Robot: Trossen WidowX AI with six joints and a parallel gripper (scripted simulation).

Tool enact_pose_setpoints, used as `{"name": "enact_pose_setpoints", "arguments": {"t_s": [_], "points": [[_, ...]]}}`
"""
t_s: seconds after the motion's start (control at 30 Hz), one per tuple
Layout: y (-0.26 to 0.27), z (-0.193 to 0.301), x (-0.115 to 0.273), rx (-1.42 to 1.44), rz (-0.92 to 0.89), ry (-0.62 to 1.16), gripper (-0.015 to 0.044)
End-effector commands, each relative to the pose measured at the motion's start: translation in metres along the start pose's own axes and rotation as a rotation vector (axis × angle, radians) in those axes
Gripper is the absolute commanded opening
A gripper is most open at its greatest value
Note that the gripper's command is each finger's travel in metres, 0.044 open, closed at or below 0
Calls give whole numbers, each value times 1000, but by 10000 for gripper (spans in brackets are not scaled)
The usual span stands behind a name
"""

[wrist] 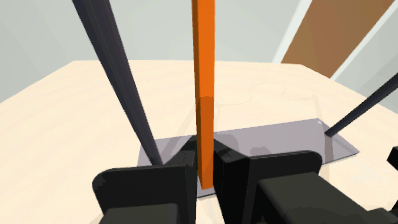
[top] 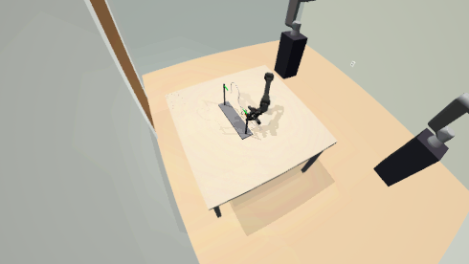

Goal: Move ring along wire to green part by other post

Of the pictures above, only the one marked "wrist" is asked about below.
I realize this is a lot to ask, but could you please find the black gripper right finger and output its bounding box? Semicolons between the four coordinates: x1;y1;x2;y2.
213;139;323;224

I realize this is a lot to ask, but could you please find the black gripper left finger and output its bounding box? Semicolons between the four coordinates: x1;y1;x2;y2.
92;135;198;224

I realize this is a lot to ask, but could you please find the orange bar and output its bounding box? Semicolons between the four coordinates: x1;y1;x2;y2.
191;0;215;189

